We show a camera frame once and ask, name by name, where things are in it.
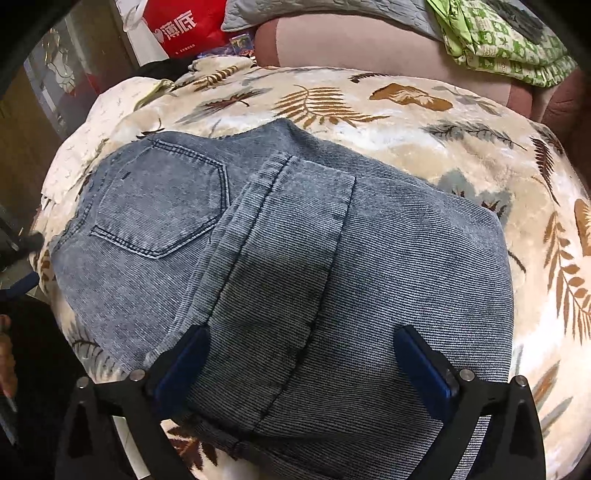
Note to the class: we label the dark grey cloth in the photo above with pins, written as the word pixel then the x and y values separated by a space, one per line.
pixel 526 21

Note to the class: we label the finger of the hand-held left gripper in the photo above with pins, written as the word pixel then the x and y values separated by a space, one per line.
pixel 21 284
pixel 27 242

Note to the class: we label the glass door cabinet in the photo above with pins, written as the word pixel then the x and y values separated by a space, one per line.
pixel 60 78

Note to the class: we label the red shopping bag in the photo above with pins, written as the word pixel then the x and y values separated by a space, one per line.
pixel 184 27

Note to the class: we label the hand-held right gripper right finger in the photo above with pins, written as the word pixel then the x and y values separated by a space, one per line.
pixel 425 369

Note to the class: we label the grey quilted pillow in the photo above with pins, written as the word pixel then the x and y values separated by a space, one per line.
pixel 323 11

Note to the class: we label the pink brown plush cushion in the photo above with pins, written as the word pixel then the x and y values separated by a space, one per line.
pixel 346 46

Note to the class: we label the blue denim pants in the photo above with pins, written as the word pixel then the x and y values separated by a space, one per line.
pixel 323 258

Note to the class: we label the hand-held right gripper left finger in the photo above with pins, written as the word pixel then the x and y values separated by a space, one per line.
pixel 184 364

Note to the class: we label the person's left hand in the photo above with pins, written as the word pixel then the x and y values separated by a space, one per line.
pixel 7 355

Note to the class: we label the small colourful packets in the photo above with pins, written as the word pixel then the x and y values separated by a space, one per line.
pixel 240 46

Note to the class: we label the leaf print plush blanket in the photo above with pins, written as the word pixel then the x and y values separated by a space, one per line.
pixel 415 138

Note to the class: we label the black cloth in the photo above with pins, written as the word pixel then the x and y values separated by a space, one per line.
pixel 161 67

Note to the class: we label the green patterned cloth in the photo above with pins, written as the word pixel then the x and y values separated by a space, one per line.
pixel 489 46

